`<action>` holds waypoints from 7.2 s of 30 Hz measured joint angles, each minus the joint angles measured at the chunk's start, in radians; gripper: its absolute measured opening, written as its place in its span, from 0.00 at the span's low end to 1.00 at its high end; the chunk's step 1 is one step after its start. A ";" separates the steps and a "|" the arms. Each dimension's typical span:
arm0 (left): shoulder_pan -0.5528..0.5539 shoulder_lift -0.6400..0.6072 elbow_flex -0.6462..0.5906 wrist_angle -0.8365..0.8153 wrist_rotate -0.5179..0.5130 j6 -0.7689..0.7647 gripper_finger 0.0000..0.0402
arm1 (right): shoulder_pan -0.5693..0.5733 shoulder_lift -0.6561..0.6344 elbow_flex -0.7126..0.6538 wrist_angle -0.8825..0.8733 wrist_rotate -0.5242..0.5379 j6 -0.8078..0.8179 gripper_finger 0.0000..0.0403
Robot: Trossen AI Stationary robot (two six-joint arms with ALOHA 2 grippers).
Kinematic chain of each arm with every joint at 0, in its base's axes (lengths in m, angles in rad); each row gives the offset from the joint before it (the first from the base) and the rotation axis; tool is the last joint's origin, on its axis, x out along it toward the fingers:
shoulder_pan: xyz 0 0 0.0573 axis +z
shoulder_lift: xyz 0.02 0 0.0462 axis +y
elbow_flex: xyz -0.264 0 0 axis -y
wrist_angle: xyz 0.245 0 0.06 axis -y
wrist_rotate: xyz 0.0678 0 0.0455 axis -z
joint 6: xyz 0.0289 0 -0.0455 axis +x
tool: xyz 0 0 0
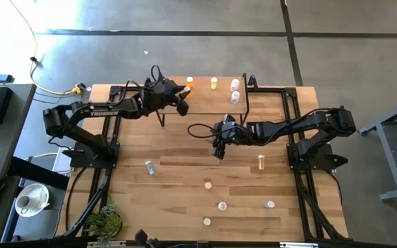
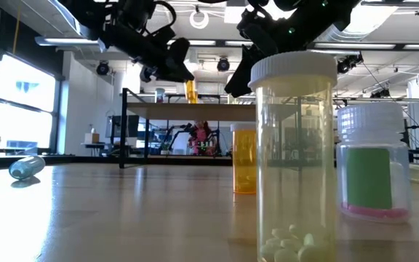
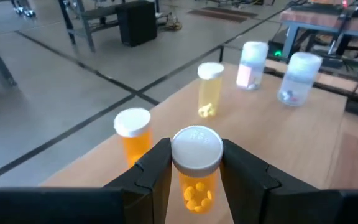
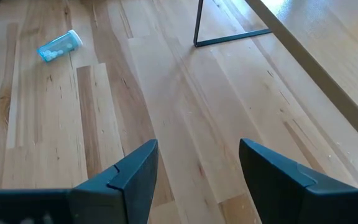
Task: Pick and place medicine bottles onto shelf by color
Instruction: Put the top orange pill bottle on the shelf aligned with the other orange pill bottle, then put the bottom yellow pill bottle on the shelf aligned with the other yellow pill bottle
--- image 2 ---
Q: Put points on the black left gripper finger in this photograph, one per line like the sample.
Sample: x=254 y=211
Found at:
x=178 y=49
x=178 y=72

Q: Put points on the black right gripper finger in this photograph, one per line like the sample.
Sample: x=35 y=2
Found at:
x=240 y=76

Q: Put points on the orange pill bottle white cap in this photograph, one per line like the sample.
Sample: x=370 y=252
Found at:
x=244 y=163
x=191 y=92

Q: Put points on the small clear bottle white cap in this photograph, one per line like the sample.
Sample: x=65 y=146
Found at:
x=159 y=95

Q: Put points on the pale yellow bottle white pills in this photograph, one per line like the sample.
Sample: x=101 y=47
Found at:
x=295 y=163

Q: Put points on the clear jar green label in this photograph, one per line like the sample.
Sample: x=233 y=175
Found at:
x=369 y=178

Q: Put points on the light blue pill bottle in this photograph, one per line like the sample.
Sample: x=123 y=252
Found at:
x=26 y=167

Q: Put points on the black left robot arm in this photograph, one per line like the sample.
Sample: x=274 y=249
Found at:
x=86 y=11

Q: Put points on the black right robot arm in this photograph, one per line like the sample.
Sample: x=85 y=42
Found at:
x=326 y=18

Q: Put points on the black background robot arm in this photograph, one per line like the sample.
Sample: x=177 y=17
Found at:
x=187 y=127

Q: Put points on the wooden shelf black metal legs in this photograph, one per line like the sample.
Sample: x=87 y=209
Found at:
x=195 y=111

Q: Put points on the black ceiling spotlight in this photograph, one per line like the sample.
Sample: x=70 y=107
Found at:
x=103 y=68
x=223 y=64
x=347 y=62
x=380 y=92

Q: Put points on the black monitor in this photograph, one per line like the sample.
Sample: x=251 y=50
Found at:
x=133 y=125

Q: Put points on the person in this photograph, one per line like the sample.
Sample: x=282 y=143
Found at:
x=200 y=140

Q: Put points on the small cardboard box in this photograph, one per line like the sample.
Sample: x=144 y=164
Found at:
x=92 y=138

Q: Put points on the black overhead light beam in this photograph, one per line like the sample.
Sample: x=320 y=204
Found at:
x=398 y=46

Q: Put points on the silver ventilation duct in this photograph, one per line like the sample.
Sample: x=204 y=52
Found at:
x=340 y=33

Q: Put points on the black aluminium table frame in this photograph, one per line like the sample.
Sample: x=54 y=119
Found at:
x=86 y=159

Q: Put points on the large window black frame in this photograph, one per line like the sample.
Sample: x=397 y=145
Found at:
x=24 y=120

